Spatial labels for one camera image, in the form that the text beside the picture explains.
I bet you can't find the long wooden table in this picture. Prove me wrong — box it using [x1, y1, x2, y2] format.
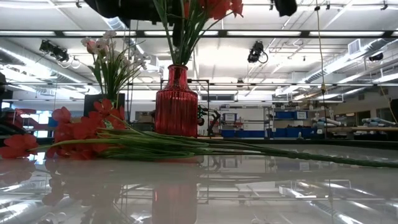
[326, 126, 398, 132]

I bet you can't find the large red flower bunch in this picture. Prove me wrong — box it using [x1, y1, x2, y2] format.
[0, 98, 398, 169]

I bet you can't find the small red flower sprig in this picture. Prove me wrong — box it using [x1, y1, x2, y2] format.
[174, 0, 245, 67]

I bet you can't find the row of blue bins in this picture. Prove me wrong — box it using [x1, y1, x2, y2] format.
[221, 129, 315, 139]

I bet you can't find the pale blue tube device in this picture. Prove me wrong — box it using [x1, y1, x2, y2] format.
[312, 116, 343, 128]
[361, 117, 397, 127]

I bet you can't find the red metal staircase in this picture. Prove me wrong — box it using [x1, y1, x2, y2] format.
[4, 108, 40, 131]

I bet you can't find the white ceiling vent grille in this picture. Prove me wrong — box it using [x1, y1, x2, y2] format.
[348, 39, 361, 56]

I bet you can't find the black frame bar with lights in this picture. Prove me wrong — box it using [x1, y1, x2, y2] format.
[0, 29, 398, 39]

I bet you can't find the red ribbed glass vase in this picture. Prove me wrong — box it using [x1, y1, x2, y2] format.
[154, 64, 199, 138]

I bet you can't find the silver air duct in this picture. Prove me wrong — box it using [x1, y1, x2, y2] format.
[0, 39, 83, 85]

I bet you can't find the blue bin with white label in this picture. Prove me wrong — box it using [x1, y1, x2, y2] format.
[275, 111, 308, 121]

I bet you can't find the yellow hanging cord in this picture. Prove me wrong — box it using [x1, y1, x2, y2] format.
[313, 0, 329, 128]

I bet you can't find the black monitor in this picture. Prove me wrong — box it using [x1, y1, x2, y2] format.
[83, 93, 126, 118]

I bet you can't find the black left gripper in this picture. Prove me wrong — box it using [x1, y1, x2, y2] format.
[83, 0, 183, 47]

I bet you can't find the small cardboard box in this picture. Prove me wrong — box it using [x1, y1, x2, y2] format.
[136, 111, 155, 124]

